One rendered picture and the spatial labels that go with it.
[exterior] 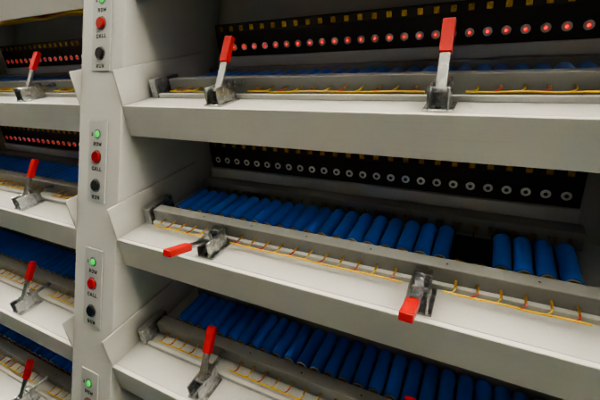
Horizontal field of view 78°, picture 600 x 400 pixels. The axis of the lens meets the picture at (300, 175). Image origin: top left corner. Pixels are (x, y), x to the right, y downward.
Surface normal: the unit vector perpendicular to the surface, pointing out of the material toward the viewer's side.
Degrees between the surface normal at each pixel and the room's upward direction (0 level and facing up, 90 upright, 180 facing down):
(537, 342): 21
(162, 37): 90
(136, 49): 90
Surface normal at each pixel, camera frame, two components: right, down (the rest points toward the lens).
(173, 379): -0.09, -0.91
